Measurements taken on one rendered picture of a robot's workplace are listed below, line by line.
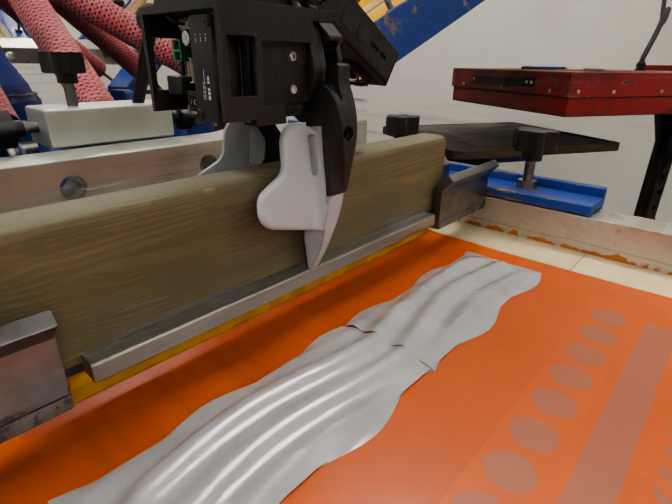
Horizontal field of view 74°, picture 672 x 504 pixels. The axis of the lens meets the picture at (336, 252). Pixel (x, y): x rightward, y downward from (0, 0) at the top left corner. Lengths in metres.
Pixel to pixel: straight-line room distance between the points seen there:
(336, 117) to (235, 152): 0.08
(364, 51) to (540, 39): 2.04
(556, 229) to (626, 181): 1.78
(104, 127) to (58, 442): 0.33
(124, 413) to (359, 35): 0.25
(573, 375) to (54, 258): 0.27
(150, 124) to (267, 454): 0.39
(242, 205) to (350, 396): 0.12
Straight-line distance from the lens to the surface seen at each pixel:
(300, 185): 0.26
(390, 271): 0.39
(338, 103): 0.25
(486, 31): 2.43
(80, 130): 0.51
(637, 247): 0.48
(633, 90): 1.22
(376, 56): 0.32
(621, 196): 2.28
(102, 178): 0.46
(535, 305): 0.37
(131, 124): 0.52
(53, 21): 0.83
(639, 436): 0.28
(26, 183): 0.44
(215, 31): 0.22
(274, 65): 0.25
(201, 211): 0.24
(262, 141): 0.30
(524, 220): 0.50
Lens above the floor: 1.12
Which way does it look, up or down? 23 degrees down
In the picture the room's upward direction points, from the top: 1 degrees clockwise
